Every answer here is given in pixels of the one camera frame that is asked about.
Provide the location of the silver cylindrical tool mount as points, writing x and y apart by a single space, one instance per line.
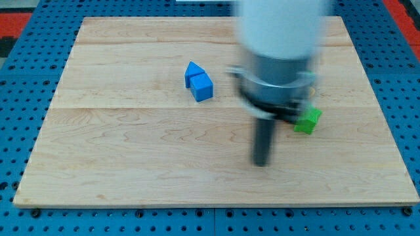
273 88

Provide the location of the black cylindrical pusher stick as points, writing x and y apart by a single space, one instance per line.
264 131

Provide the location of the green star block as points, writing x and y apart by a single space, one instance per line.
308 120

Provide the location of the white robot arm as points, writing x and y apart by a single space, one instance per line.
278 41

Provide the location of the blue cube block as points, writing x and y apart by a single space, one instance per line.
201 87

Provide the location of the blue triangular prism block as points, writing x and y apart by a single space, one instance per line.
192 70

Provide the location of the light wooden board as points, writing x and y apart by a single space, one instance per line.
123 131

